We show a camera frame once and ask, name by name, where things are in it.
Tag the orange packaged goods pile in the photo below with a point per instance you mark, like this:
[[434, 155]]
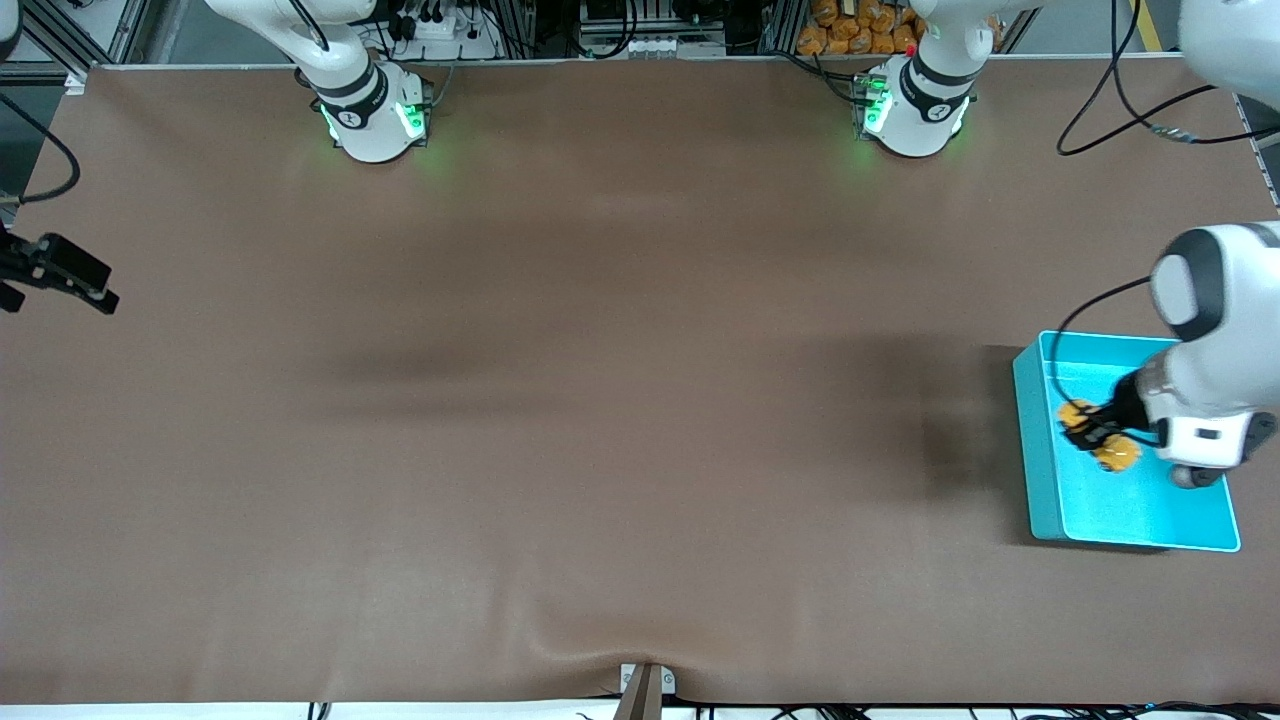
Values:
[[850, 30]]

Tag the white power strip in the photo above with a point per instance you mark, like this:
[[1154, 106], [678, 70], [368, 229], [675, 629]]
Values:
[[450, 30]]

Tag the brown table mat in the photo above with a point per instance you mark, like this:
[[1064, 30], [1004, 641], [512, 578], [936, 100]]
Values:
[[640, 300]]

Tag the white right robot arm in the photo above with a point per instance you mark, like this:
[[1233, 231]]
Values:
[[365, 120]]

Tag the cyan plastic bin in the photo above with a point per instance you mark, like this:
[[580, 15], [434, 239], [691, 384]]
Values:
[[1100, 500]]

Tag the metal mat clamp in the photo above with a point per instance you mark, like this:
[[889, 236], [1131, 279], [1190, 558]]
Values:
[[630, 680]]

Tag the yellow beetle toy car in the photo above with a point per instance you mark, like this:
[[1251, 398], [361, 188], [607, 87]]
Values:
[[1118, 456]]

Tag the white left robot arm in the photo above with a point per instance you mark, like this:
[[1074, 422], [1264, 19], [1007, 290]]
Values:
[[1215, 400]]

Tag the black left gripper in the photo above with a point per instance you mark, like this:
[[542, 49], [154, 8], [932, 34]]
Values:
[[1124, 406]]

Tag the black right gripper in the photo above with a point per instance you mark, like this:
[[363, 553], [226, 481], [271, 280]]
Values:
[[30, 262]]

